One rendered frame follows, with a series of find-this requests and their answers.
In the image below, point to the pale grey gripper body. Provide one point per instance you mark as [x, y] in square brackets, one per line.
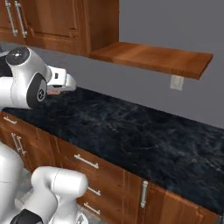
[71, 82]

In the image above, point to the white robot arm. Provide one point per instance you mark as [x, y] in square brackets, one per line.
[26, 75]

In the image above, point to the wooden base cabinet door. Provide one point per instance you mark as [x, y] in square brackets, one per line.
[7, 138]
[38, 151]
[175, 208]

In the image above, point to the pink object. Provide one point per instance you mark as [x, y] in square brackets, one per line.
[53, 92]

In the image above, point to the small wooden drawer front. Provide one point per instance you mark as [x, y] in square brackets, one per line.
[24, 125]

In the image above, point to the wide wooden drawer front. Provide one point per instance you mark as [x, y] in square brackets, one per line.
[110, 172]
[110, 214]
[113, 197]

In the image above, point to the wooden wall cabinet door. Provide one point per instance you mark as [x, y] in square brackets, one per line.
[52, 23]
[4, 20]

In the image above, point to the wooden wall cabinet body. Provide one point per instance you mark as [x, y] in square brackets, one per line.
[102, 24]

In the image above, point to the wooden wall shelf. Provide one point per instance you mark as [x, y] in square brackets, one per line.
[151, 58]

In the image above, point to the white wall outlet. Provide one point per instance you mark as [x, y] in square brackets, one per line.
[176, 82]

